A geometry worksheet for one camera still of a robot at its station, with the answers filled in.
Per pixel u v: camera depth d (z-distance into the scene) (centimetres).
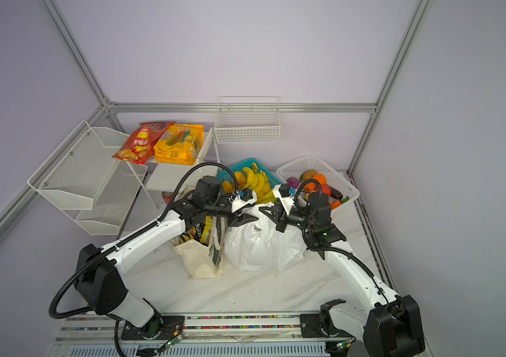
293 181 111
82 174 80
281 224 66
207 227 82
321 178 109
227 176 61
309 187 107
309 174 116
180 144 76
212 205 64
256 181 101
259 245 74
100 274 42
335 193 108
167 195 98
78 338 73
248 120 107
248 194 63
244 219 68
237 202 65
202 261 80
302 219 64
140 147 80
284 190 60
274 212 66
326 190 103
